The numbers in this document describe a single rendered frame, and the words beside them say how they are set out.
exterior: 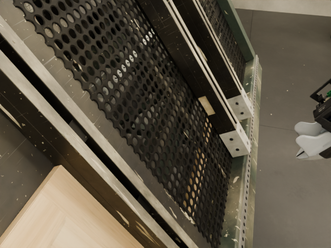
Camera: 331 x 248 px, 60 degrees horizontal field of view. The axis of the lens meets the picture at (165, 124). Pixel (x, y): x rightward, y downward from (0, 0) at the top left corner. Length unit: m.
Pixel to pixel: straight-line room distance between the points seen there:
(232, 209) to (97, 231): 0.57
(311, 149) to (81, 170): 0.40
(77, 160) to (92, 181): 0.05
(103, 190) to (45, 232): 0.11
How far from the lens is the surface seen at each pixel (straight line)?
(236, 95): 1.26
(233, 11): 1.73
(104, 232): 0.54
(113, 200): 0.51
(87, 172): 0.48
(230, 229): 0.96
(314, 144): 0.56
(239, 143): 1.11
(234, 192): 1.04
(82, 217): 0.51
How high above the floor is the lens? 1.71
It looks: 40 degrees down
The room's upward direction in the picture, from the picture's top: straight up
